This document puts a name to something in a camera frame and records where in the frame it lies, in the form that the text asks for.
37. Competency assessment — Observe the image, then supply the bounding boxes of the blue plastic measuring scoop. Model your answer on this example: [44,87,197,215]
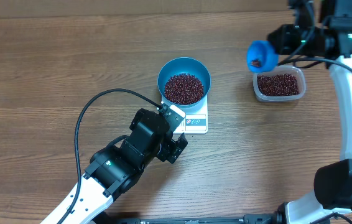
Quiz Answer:
[246,40,279,73]

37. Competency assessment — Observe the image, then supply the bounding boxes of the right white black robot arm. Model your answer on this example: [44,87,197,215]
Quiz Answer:
[267,1,352,223]

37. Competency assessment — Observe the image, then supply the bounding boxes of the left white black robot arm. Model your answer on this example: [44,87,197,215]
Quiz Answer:
[43,105,188,223]

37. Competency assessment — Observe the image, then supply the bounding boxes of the red beans in scoop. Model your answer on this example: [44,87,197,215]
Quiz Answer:
[250,59,262,68]

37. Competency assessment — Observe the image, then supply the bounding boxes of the red beans in bowl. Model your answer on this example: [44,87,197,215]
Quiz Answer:
[164,73,205,105]

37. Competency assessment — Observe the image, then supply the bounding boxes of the teal blue bowl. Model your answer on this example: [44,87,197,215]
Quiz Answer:
[157,57,211,104]

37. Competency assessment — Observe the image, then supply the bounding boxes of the clear plastic food container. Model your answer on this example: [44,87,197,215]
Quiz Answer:
[253,65,306,102]

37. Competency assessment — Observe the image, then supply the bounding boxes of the red adzuki beans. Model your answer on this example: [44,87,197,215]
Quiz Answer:
[257,73,299,96]

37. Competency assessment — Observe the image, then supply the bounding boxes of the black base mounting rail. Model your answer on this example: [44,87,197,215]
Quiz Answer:
[91,211,331,224]

